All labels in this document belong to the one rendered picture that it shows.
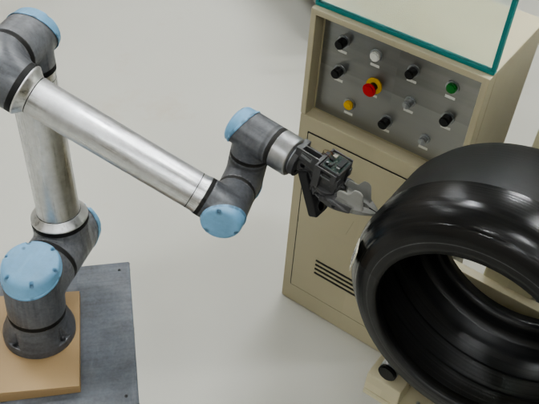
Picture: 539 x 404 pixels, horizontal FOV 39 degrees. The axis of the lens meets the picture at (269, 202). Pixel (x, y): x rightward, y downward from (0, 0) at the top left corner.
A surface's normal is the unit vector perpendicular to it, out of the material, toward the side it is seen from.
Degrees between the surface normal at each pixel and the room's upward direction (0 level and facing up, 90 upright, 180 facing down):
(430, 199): 38
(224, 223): 89
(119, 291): 0
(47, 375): 3
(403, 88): 90
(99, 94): 0
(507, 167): 14
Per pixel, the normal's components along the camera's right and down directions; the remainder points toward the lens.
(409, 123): -0.59, 0.53
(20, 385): 0.11, -0.74
